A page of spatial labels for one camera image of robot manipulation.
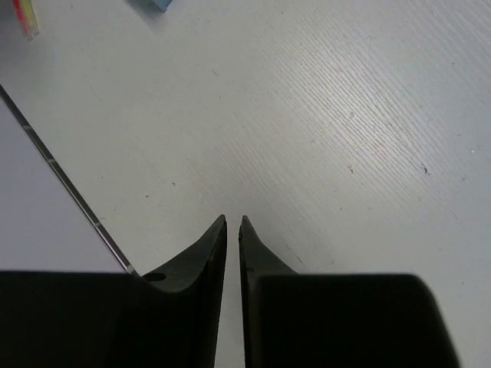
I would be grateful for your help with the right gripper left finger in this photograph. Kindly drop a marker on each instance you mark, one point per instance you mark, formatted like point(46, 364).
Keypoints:
point(168, 317)

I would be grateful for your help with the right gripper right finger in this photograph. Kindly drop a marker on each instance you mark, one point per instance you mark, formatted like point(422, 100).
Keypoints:
point(336, 320)

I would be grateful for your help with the yellow pink highlighter pen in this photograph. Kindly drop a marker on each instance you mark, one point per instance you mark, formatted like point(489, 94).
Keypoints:
point(26, 17)

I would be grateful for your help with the light blue container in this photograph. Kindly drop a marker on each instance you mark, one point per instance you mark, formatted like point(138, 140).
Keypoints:
point(151, 5)

